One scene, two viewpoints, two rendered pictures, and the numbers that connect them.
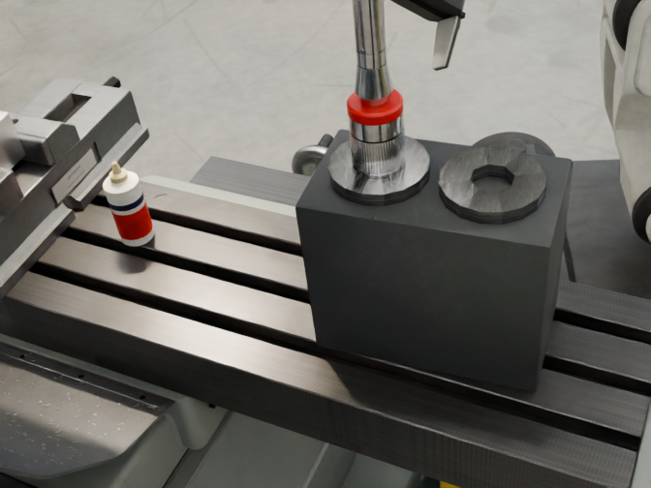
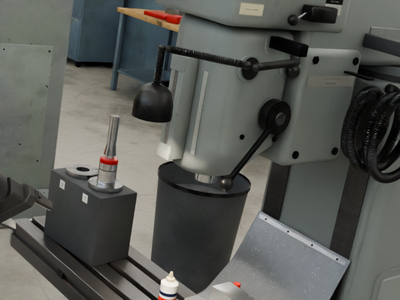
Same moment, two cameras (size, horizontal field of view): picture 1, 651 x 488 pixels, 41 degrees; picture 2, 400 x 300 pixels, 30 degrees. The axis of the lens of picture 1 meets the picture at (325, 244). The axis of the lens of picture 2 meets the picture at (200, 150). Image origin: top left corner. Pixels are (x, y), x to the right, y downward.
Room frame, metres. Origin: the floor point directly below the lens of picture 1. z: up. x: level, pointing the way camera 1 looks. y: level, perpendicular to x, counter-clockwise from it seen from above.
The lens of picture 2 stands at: (2.23, 0.69, 1.79)
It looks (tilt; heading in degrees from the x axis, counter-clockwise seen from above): 16 degrees down; 198
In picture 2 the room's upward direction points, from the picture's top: 10 degrees clockwise
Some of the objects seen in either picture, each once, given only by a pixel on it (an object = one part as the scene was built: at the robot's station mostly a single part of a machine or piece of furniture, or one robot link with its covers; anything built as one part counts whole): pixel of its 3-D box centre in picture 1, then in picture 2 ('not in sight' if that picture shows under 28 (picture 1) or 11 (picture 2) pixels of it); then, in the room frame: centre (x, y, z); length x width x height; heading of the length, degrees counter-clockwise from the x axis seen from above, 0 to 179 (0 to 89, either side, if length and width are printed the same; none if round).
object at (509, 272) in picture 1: (436, 253); (89, 211); (0.59, -0.10, 1.04); 0.22 x 0.12 x 0.20; 65
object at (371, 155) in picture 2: not in sight; (372, 127); (0.66, 0.56, 1.45); 0.18 x 0.16 x 0.21; 150
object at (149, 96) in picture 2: not in sight; (153, 100); (1.03, 0.21, 1.48); 0.07 x 0.07 x 0.06
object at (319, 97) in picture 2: not in sight; (286, 93); (0.62, 0.36, 1.47); 0.24 x 0.19 x 0.26; 60
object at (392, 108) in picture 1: (375, 104); (109, 159); (0.61, -0.06, 1.20); 0.05 x 0.05 x 0.01
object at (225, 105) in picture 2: not in sight; (222, 94); (0.79, 0.26, 1.47); 0.21 x 0.19 x 0.32; 60
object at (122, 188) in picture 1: (126, 200); (168, 293); (0.79, 0.22, 0.99); 0.04 x 0.04 x 0.11
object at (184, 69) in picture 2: not in sight; (177, 107); (0.89, 0.20, 1.44); 0.04 x 0.04 x 0.21; 60
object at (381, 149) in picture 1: (377, 136); (107, 172); (0.61, -0.06, 1.17); 0.05 x 0.05 x 0.06
